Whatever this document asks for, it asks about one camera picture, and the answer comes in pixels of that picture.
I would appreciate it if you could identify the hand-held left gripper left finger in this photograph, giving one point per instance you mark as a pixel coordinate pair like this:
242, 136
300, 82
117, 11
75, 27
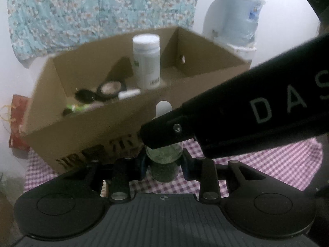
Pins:
142, 166

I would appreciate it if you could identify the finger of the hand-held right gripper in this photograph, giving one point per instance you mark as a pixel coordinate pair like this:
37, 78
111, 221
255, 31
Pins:
167, 131

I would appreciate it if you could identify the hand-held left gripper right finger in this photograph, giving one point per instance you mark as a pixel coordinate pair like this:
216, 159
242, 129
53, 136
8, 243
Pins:
187, 169

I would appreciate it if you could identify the green dropper bottle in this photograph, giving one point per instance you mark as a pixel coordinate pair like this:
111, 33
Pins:
164, 160

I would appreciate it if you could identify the white charger plug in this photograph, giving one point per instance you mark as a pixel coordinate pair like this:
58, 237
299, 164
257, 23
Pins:
128, 94

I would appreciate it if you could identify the white plastic bottle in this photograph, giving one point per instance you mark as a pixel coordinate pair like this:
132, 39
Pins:
146, 64

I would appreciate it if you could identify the black tape roll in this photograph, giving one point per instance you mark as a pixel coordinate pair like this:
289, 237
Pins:
102, 97

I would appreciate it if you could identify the brown cardboard box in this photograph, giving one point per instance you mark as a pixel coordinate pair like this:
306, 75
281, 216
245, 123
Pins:
77, 133

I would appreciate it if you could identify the black oval case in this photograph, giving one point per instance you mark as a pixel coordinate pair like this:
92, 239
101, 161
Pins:
86, 95

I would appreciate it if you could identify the green lip balm stick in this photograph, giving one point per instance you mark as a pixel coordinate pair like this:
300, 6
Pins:
77, 107

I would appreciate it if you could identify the purple checkered tablecloth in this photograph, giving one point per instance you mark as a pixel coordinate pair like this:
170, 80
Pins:
270, 157

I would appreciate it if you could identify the red snack packet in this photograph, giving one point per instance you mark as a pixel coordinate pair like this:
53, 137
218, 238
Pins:
19, 133

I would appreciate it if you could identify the teal floral cloth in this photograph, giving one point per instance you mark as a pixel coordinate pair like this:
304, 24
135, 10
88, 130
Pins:
77, 12

